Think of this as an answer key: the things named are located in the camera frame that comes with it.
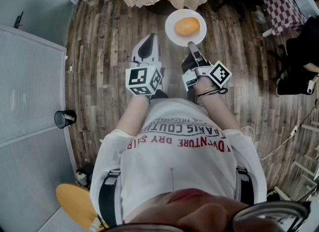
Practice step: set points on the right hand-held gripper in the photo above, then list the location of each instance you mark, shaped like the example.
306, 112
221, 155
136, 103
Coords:
219, 73

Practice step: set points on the white printed t-shirt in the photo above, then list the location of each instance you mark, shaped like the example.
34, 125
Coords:
174, 166

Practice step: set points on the yellow stool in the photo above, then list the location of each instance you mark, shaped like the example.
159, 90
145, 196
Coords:
74, 203

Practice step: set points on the white round plate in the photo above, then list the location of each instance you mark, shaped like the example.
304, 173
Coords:
172, 35

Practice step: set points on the black office chair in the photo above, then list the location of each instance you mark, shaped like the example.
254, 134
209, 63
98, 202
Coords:
280, 61

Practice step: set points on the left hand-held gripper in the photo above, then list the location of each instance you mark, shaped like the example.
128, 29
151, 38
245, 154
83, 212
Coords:
139, 77

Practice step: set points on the dark-rimmed glasses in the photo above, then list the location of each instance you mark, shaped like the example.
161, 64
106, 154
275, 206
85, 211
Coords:
269, 213

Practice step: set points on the black cup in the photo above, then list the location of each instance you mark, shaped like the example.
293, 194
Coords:
61, 119

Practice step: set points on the person's face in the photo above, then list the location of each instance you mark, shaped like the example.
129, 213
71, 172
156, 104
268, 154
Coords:
189, 211

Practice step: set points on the orange bread roll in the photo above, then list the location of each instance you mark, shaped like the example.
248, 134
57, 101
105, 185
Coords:
186, 26

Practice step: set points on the person's right forearm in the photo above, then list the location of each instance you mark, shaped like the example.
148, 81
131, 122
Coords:
218, 111

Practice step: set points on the person's left forearm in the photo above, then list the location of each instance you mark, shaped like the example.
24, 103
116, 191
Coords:
133, 112

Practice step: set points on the purple checkered tablecloth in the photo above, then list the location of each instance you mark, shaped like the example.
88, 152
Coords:
281, 6

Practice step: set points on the ribbed translucent door panel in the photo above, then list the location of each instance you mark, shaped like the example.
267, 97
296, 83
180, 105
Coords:
27, 101

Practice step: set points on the white wooden rack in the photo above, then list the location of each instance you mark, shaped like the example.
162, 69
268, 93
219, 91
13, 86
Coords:
309, 161

